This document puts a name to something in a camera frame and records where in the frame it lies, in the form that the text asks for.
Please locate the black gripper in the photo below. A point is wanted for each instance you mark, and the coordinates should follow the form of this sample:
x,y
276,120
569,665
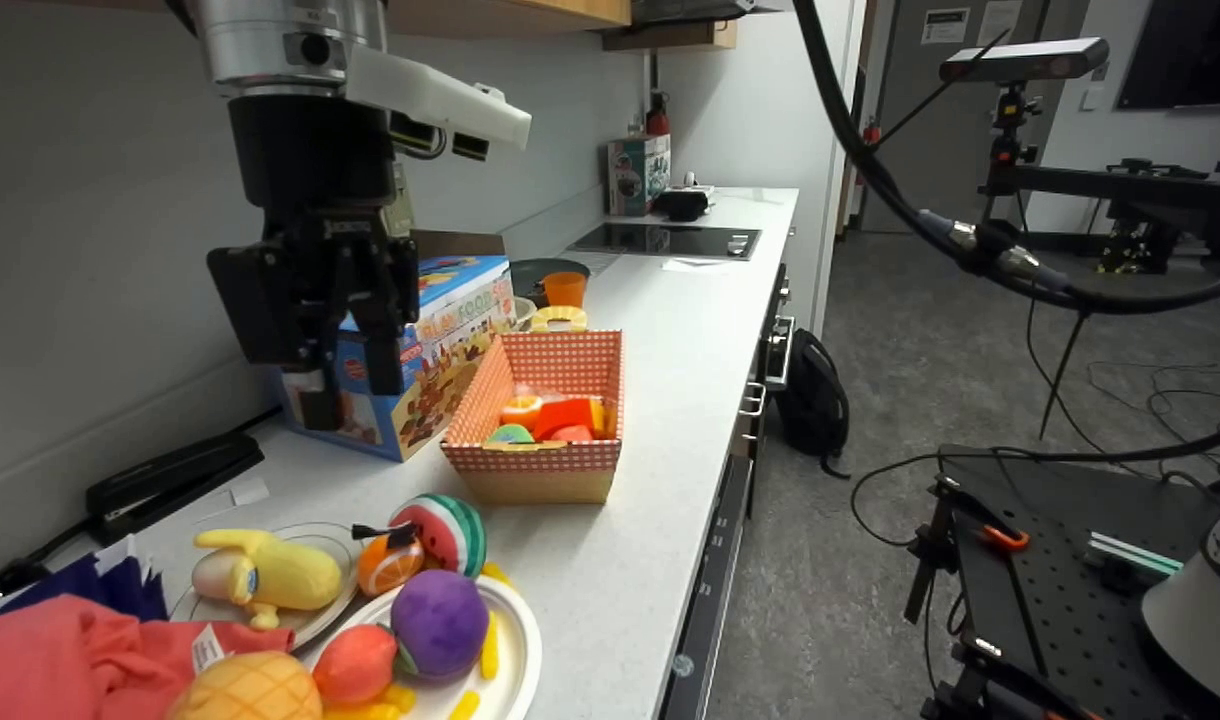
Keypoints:
x,y
313,160

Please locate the red strawberry plushie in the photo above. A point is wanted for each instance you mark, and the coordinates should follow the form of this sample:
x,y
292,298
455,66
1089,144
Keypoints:
x,y
355,665

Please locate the watermelon slice plushie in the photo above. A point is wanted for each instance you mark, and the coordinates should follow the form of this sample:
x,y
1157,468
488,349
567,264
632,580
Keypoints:
x,y
447,533

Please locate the orange slice plushie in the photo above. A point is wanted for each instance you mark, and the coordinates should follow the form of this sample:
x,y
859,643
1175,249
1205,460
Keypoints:
x,y
385,567

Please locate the red checkered cardboard box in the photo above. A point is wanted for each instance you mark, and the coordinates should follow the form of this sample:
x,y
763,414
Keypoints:
x,y
531,472

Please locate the yellow banana plushie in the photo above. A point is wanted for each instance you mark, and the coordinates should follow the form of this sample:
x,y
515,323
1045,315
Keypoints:
x,y
283,579

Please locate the purple round plushie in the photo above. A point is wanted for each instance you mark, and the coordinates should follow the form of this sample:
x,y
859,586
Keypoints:
x,y
438,625

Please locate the orange pineapple plushie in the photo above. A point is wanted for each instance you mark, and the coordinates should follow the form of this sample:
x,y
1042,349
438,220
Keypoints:
x,y
241,685

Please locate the blue toy food carton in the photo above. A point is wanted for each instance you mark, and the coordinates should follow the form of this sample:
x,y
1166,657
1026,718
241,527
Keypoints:
x,y
455,343

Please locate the orange citrus slice toy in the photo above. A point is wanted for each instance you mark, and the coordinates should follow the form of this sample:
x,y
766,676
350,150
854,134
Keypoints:
x,y
522,402

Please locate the green plush toy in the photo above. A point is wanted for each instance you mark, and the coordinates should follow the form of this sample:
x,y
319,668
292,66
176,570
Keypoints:
x,y
511,436

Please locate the dark grey pan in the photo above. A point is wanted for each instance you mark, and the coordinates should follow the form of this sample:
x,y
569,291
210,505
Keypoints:
x,y
531,273

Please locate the beige shallow bowl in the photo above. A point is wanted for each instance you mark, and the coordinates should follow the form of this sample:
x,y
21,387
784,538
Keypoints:
x,y
555,319

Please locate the black stapler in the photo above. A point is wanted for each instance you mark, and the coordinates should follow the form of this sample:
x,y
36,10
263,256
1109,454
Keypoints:
x,y
168,481

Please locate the red orange plush toy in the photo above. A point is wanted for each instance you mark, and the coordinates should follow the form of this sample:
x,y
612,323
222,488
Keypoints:
x,y
569,417

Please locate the orange plastic cup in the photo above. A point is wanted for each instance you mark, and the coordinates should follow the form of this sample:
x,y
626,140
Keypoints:
x,y
567,291

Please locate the small grey plate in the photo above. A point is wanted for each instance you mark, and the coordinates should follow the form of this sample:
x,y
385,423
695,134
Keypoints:
x,y
328,621

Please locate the yellow toy fry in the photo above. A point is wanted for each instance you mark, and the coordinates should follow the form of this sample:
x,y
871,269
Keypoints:
x,y
486,649
403,697
461,704

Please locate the small grey appliance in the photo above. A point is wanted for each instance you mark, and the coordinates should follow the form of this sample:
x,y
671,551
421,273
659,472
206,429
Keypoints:
x,y
626,182

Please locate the black cooktop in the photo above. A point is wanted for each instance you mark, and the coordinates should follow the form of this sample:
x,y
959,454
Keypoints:
x,y
671,240

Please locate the blue purple cloth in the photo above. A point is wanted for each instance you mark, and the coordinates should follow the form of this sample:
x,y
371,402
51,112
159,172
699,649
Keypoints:
x,y
88,586

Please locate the white round plate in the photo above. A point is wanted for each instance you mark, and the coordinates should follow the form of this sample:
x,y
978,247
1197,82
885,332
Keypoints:
x,y
515,665

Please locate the small black pot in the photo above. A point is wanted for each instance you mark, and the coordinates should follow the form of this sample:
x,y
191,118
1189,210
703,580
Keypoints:
x,y
682,203

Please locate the black bottle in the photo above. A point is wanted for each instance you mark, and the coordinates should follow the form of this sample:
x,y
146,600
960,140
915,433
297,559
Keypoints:
x,y
659,144

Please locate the red pink cloth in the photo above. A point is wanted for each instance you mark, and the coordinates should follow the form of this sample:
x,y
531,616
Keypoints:
x,y
61,663

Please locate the black backpack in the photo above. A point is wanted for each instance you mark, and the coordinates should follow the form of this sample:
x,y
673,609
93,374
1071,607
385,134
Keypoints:
x,y
813,402

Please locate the grey door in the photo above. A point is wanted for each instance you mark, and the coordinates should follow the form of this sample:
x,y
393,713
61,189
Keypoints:
x,y
930,120

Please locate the black perforated table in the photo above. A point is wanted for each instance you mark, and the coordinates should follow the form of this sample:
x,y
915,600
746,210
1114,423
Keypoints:
x,y
1075,600

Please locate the white cone shade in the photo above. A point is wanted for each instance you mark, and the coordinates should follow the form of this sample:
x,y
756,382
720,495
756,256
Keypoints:
x,y
1202,633

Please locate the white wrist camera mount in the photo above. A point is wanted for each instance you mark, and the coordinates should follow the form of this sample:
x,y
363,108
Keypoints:
x,y
435,102

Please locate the black camera boom stand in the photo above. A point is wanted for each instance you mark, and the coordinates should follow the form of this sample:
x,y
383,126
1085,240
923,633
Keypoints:
x,y
1128,192

